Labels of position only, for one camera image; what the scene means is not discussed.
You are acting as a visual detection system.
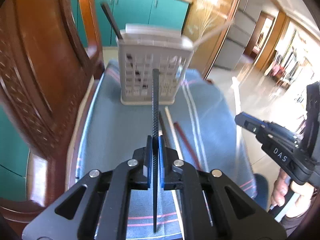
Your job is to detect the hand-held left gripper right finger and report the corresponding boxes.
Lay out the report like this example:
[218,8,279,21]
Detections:
[158,135,288,240]

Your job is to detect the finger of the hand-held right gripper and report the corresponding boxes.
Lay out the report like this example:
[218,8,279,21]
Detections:
[239,112,300,143]
[234,115,298,153]

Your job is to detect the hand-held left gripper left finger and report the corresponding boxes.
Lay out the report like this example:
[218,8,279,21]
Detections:
[22,135,153,240]

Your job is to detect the black chopstick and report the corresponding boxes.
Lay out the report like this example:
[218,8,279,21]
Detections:
[159,110,169,147]
[100,2,148,90]
[152,69,160,232]

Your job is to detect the white chopstick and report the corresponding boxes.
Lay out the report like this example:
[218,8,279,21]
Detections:
[194,21,234,49]
[164,106,183,155]

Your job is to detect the grey plastic utensil basket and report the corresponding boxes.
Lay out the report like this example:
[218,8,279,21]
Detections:
[115,23,195,105]

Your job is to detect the person's right forearm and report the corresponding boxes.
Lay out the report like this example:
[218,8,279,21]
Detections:
[280,205,316,236]

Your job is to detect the person's right hand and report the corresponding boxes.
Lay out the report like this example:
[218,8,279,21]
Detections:
[271,168,297,208]

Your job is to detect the brown chopstick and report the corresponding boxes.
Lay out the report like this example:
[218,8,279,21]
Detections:
[174,122,202,170]

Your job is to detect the blue striped cloth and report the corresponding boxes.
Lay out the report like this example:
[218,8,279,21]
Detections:
[75,60,258,240]

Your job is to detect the distant wooden chairs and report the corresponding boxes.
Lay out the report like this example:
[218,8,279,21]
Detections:
[265,50,295,88]

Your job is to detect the person's right leg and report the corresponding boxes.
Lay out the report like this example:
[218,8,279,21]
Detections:
[252,174,270,211]

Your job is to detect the silver refrigerator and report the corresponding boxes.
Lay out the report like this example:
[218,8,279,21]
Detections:
[212,0,268,71]

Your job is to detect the etched glass partition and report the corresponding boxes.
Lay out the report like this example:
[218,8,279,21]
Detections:
[179,0,247,78]

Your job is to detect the carved wooden chair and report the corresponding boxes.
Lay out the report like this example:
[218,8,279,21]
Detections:
[0,0,105,230]

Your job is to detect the teal side cabinets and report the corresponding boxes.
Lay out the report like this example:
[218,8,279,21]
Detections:
[0,105,30,203]

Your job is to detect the teal base cabinets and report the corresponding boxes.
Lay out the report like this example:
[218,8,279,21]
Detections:
[70,0,193,48]

